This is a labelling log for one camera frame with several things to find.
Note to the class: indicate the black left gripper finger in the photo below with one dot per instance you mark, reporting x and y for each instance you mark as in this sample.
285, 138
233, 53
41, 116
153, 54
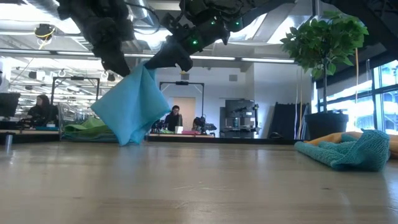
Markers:
119, 67

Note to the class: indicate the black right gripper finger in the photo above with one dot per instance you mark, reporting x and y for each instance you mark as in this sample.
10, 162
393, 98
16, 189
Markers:
171, 57

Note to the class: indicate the light blue microfiber towel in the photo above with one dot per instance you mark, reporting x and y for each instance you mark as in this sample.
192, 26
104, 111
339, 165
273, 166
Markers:
133, 105

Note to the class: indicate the green microfiber towel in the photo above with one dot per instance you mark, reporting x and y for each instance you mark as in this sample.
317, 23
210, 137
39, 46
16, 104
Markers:
90, 126

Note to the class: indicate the orange microfiber towel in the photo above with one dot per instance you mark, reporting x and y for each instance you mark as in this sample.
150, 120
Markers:
329, 137

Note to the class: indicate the teal microfiber towel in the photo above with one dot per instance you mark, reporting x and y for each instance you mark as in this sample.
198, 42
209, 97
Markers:
357, 152

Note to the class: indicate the black background robot arm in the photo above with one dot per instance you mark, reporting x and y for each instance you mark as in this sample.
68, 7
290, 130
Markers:
205, 126
158, 126

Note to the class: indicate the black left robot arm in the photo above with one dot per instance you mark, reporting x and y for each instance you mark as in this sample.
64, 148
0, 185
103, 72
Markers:
87, 12

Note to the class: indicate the plain interior door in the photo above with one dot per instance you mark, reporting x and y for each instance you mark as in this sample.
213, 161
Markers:
188, 109

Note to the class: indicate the person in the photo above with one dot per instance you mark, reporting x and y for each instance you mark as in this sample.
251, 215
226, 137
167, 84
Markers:
43, 110
173, 118

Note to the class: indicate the black ceiling device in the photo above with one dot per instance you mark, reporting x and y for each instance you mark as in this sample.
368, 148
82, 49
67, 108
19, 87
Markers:
44, 31

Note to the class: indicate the long ceiling light bar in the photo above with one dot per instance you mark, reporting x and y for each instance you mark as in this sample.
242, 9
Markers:
267, 59

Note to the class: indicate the small white box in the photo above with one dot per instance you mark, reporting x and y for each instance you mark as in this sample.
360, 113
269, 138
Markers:
179, 130

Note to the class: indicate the wooden background table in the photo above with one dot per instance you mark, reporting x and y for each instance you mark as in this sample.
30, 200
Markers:
192, 135

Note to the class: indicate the dark equipment cart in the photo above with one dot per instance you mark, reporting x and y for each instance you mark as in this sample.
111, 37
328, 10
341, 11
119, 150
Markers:
239, 130

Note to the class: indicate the black desk monitor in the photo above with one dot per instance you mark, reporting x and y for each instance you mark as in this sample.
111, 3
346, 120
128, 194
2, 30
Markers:
9, 104

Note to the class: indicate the black curtain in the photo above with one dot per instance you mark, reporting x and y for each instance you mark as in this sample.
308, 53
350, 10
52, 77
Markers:
286, 121

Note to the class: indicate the green plant in black pot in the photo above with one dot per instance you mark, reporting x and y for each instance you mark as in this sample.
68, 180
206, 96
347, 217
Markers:
323, 40

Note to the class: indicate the black gantry frame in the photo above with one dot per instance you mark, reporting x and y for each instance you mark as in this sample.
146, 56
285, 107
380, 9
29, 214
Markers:
74, 78
182, 83

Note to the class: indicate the grey wall vent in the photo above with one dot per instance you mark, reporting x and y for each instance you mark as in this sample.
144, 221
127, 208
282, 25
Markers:
233, 77

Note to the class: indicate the silver ceiling duct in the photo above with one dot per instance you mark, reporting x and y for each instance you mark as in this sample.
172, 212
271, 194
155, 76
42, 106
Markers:
46, 6

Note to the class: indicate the black wall monitor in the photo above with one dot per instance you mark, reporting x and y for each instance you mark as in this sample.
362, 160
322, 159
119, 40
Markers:
239, 107

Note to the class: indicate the black aluminium table frame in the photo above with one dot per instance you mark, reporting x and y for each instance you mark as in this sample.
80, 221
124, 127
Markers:
217, 140

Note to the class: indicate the silver metal post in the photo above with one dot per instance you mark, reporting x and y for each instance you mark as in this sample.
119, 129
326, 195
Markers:
8, 143

